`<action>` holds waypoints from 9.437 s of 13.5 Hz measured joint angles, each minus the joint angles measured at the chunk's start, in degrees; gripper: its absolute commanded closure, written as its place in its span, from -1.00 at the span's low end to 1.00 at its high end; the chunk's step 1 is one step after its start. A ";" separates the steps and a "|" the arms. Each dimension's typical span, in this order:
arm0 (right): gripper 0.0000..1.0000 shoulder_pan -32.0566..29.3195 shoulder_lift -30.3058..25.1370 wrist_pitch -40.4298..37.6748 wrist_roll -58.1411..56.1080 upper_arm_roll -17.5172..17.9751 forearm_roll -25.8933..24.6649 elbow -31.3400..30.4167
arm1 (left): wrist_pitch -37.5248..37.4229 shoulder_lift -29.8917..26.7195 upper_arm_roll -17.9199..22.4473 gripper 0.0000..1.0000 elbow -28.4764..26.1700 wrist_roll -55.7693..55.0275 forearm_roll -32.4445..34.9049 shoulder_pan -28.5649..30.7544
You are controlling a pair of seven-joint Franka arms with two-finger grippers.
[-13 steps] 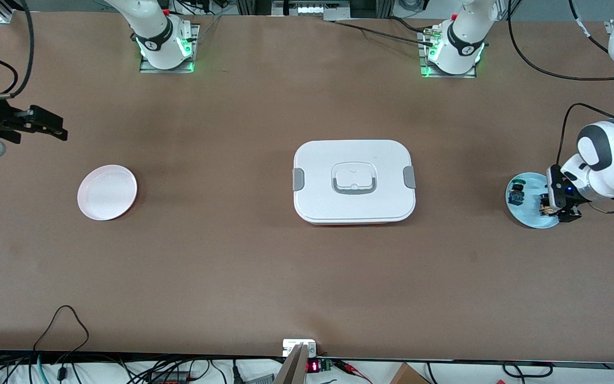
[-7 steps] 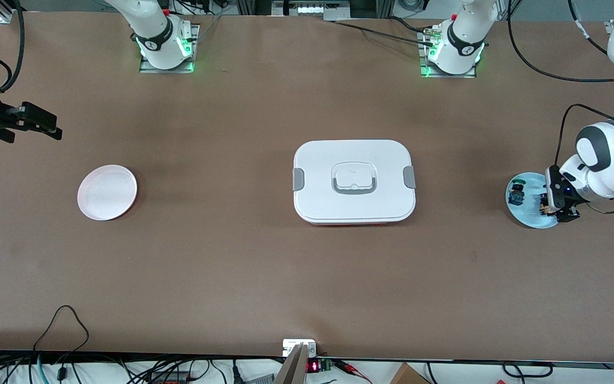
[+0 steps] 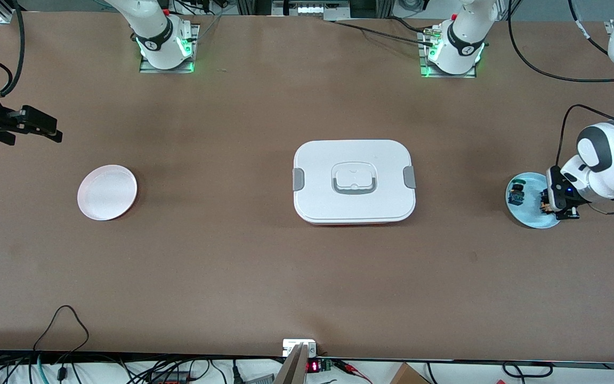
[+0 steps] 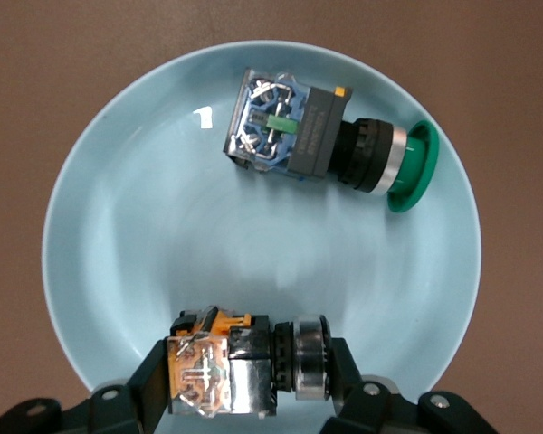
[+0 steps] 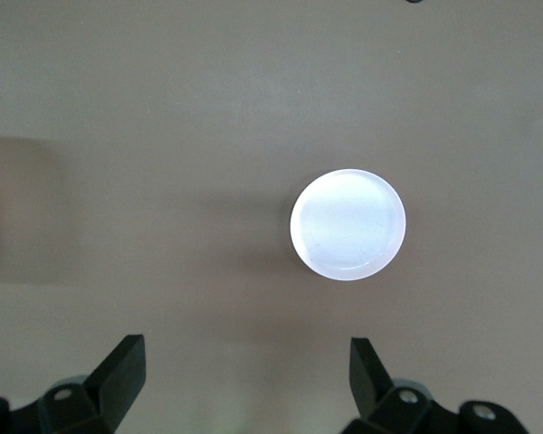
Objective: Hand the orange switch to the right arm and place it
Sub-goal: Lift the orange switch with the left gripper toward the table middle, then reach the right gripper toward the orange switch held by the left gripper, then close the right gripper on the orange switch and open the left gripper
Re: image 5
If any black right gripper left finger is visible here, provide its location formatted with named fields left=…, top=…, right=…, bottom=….
left=0, top=334, right=147, bottom=434

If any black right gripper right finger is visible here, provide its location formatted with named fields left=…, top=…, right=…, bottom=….
left=343, top=336, right=531, bottom=434

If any pink round plate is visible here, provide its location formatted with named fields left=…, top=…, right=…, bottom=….
left=290, top=168, right=408, bottom=283

